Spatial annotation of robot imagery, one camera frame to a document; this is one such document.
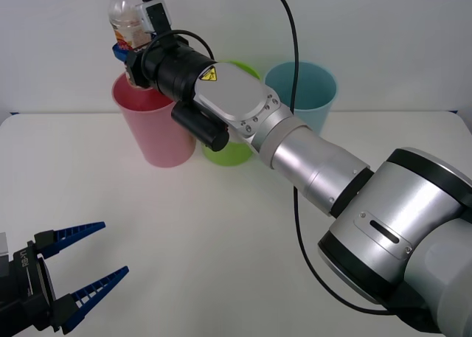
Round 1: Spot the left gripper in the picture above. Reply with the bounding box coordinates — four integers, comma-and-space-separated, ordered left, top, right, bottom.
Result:
0, 221, 130, 337

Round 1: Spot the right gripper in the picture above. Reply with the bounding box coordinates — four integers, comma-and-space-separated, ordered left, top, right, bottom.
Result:
111, 41, 150, 89

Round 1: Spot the clear bottle with red cap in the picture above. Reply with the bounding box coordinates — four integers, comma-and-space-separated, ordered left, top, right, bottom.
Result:
106, 0, 154, 90

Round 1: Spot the pink plastic bin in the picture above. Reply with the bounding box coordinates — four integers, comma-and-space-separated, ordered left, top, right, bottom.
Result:
111, 71, 197, 169

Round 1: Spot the green plastic bin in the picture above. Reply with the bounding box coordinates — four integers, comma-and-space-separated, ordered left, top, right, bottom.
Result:
201, 59, 263, 167

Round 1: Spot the pale blue plastic bin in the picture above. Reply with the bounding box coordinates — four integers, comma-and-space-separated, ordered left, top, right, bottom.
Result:
264, 60, 338, 137

